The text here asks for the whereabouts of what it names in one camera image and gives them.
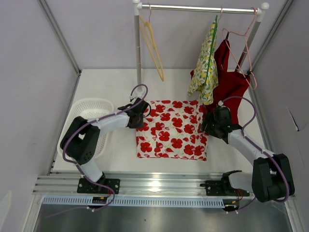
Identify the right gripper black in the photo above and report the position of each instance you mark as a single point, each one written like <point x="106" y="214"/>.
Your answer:
<point x="209" y="118"/>

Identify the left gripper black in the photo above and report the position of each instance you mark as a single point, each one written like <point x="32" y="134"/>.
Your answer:
<point x="139" y="125"/>

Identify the red flower print cloth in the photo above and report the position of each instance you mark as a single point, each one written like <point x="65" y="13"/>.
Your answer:
<point x="171" y="130"/>

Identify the lemon print skirt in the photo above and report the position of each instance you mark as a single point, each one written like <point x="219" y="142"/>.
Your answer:
<point x="204" y="79"/>

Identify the yellow plastic hanger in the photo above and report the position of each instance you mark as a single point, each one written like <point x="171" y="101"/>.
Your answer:
<point x="148" y="35"/>

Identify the green plastic hanger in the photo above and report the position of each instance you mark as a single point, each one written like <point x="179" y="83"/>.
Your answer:
<point x="209" y="64"/>

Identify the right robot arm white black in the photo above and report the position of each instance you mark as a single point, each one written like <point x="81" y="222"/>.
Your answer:
<point x="271" y="178"/>

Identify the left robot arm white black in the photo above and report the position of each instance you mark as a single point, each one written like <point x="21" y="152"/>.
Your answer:
<point x="80" y="141"/>

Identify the red garment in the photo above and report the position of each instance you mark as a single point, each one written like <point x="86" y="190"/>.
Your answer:
<point x="231" y="84"/>

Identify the white plastic basket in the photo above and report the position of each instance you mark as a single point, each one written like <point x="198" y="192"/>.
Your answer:
<point x="87" y="108"/>

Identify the clothes rack metal white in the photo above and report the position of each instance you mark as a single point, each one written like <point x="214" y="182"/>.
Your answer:
<point x="138" y="6"/>

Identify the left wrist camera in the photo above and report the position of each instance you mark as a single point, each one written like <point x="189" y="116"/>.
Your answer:
<point x="135" y="96"/>

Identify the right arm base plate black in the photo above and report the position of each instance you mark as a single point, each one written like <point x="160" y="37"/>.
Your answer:
<point x="219" y="188"/>

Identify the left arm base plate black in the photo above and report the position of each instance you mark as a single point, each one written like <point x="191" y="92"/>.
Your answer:
<point x="86" y="187"/>

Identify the white slotted cable duct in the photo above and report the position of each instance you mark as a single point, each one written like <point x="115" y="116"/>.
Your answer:
<point x="136" y="201"/>

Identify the aluminium rail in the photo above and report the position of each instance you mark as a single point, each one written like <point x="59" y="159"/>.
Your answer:
<point x="168" y="185"/>

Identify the right aluminium frame post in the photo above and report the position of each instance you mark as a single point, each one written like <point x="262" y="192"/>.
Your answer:
<point x="273" y="30"/>

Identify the aluminium frame post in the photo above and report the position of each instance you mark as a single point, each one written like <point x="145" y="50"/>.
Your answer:
<point x="58" y="33"/>
<point x="273" y="30"/>

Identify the left aluminium frame post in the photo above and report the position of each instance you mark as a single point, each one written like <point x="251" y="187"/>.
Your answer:
<point x="58" y="33"/>

